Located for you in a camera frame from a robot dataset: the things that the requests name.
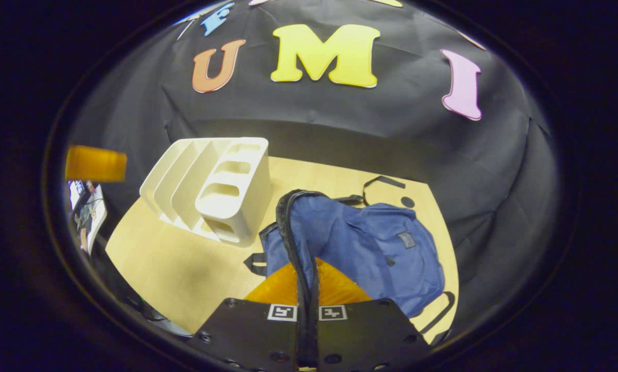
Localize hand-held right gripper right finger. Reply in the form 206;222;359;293
311;259;429;372

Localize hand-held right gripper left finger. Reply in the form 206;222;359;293
189;263;310;372

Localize blue schoolbag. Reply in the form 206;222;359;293
243;176;457;346

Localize white plastic bookshelf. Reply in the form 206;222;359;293
139;136;272;248

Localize lit computer screen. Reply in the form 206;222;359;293
68;179;109;255

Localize black backdrop cloth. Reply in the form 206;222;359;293
64;0;560;342

